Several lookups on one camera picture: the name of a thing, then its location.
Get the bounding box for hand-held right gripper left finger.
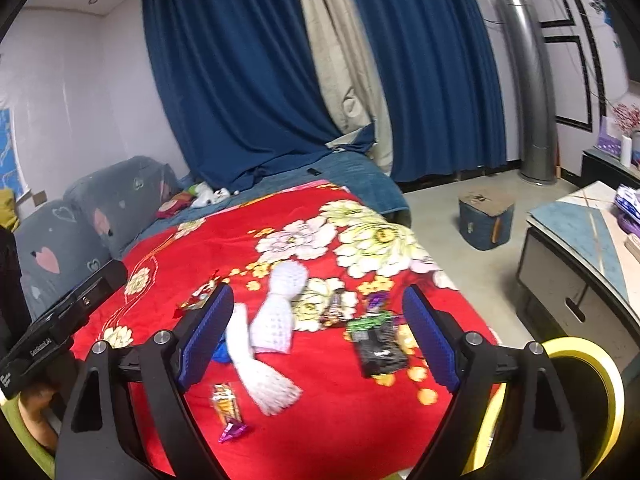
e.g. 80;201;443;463
54;282;236;480

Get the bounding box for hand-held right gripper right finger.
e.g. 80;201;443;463
401;284;583;480

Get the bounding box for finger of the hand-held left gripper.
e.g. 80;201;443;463
65;259;128;321

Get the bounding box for black green snack wrapper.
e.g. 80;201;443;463
346;311;408;380

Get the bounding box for banded white foam net bundle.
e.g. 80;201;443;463
248;262;309;354

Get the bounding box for white foam net sleeve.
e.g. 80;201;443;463
225;304;304;417

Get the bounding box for person's left hand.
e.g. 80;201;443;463
20;382;64;453

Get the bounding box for yellow snack wrapper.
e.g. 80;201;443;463
175;270;223;317

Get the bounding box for grey heart print pillow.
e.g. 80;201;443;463
15;199;113;318
64;156;182;256

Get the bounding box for small orange wrapper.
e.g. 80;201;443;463
210;382;244;425

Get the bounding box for brown snack wrapper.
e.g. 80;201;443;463
320;291;351;330

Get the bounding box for small purple candy wrapper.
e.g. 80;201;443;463
218;422;249;445

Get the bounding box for red bag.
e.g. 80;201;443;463
156;194;195;219

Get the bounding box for yellow cloth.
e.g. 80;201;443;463
0;189;17;233

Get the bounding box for blue storage box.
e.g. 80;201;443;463
458;190;516;252

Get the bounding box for red floral blanket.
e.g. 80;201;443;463
70;180;503;480

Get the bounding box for white plush toy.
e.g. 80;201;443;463
190;182;232;209

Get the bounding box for grey white cabinet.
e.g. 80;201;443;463
515;180;640;356

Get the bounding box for blue bed sheet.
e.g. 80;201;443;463
135;152;411;241

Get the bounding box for black stand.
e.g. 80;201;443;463
581;147;640;192

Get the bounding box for blue white packet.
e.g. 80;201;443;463
614;184;640;218

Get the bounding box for blue curtain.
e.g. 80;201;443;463
340;0;508;183
141;0;346;193

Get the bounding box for purple box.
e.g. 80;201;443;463
597;115;625;157

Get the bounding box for silver tower air conditioner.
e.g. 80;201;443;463
492;0;560;188

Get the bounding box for beige curtain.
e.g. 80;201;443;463
287;0;393;176

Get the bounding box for vase with pink flowers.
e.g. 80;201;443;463
612;102;640;168

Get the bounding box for blue wall poster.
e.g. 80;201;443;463
0;107;25;201

